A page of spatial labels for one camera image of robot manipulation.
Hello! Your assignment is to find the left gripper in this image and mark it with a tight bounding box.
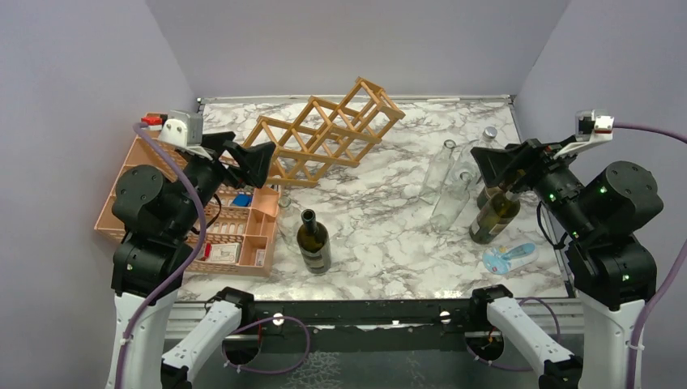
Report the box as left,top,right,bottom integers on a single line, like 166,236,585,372
169,130,277,237

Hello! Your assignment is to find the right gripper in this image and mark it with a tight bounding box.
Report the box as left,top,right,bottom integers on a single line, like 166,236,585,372
472,132,598,238

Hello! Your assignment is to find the tall clear glass bottle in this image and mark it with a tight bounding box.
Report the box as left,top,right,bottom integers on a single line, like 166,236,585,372
429,170,473,232

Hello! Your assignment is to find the wooden wine rack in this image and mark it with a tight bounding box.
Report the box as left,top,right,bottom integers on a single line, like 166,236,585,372
243,77,406,188

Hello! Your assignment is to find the dark green wine bottle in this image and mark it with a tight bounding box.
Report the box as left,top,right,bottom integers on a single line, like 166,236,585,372
297,209,331,274

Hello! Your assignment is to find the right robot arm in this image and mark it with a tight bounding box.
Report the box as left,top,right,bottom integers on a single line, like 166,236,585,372
467,137,663,388

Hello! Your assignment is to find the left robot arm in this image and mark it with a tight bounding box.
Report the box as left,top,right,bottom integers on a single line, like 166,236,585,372
106,126,276,388

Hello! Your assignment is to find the green wine bottle rear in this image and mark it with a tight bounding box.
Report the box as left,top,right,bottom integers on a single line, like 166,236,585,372
476,173,521,217

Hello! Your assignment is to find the clear bottle silver cap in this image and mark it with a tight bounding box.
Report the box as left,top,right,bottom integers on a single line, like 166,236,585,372
455,126,498,181

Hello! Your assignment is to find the green wine bottle front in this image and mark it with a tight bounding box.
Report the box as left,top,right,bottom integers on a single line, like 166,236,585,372
469,191,521,245

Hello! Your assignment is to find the clear square glass bottle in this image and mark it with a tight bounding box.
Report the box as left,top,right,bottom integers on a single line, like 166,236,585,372
419,139,457,204

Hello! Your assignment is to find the peach plastic file rack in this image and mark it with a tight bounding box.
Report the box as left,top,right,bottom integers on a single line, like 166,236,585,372
94,113,254,270

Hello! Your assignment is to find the blue small object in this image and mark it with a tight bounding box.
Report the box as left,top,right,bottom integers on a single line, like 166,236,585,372
231,194,253,207

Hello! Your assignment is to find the peach desk organizer tray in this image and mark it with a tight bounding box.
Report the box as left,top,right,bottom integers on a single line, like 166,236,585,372
187,186,281,277

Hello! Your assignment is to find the white card box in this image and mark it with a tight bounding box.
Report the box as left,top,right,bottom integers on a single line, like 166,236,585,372
203,242,241,263

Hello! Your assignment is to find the blue white packaged item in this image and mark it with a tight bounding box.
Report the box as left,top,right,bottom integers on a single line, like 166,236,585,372
482,242,539,275

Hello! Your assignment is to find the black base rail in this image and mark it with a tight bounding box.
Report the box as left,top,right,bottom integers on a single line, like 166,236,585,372
177,297,586,356

